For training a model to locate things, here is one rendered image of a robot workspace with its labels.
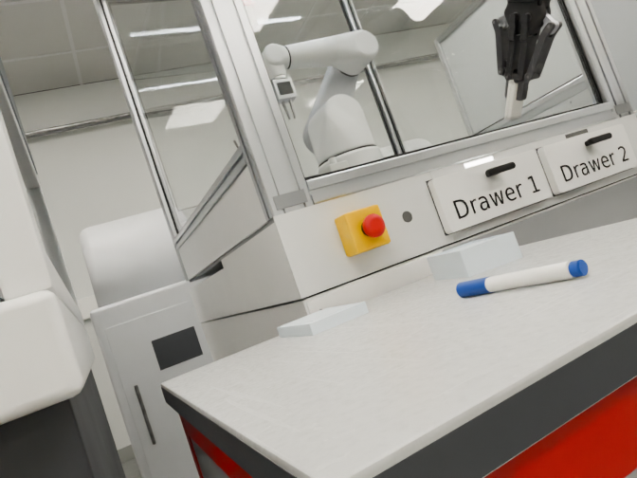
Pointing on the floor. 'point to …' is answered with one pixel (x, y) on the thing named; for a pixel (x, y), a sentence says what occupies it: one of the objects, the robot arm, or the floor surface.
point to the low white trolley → (440, 381)
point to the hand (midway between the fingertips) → (515, 99)
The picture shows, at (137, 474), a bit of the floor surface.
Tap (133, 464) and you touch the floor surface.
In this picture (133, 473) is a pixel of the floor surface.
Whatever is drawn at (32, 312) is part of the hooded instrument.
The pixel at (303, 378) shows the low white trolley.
